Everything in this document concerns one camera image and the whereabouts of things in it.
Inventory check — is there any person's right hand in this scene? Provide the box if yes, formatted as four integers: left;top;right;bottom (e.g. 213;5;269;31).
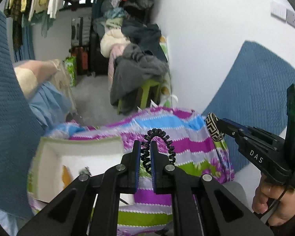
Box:
251;172;295;227

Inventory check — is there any blue bed sheet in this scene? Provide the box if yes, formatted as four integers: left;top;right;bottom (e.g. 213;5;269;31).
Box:
29;81;73;129

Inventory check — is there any red suitcase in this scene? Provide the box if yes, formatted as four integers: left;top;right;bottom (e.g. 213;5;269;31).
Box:
71;46;85;76

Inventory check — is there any black beige patterned hair band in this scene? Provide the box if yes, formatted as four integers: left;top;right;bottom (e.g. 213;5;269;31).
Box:
205;112;226;142

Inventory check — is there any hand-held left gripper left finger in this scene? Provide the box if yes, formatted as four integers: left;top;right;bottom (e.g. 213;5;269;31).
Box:
17;140;141;236

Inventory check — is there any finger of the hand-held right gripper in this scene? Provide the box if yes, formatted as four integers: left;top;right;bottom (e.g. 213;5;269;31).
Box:
222;118;255;135
217;121;242;145

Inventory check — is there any green floral cloth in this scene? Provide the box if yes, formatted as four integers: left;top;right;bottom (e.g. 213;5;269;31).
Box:
160;36;174;101

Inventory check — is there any blue quilted chair back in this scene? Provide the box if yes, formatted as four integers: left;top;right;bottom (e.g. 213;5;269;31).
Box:
202;40;295;171

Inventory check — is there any striped floral blanket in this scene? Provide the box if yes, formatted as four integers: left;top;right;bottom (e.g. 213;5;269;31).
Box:
27;107;236;236

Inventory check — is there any green floral bag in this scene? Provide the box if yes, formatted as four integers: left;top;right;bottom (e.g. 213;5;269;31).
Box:
64;56;77;87

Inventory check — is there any grey suitcase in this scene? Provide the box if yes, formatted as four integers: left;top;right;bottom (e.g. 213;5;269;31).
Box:
71;17;91;48

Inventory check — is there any black spiral hair tie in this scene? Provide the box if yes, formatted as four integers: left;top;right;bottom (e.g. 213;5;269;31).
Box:
141;129;176;175

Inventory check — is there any green stool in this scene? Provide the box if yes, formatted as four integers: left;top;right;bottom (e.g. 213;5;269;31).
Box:
117;80;162;115

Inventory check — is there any white cardboard box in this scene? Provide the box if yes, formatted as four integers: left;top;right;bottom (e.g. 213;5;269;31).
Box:
27;136;136;206

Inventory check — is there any cream fleece garment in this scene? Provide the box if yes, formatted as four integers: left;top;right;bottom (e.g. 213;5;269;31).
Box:
100;29;131;57

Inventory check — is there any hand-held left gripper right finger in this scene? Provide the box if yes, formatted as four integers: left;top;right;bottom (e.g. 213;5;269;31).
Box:
150;141;275;236

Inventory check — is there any light blue bedsheet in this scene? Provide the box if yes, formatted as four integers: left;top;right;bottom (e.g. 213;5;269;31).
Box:
0;210;18;236

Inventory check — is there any large blue chair back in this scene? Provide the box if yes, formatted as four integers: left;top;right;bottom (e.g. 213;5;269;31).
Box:
0;10;46;219

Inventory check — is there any orange hair clip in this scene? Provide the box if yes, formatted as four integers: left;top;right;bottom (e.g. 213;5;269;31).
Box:
61;165;76;188

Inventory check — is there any black suitcase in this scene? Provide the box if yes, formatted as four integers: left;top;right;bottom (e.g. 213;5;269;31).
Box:
88;31;110;77

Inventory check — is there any navy jacket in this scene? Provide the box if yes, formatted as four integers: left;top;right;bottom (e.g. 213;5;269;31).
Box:
122;20;162;54

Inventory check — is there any pile of clothes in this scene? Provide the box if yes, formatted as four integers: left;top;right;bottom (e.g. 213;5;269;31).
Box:
92;0;163;54

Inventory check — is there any pink cream pillow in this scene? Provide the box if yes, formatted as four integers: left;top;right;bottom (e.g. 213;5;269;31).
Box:
13;59;62;99

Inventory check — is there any dark grey garment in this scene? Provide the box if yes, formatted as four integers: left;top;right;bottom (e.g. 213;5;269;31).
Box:
110;44;170;106

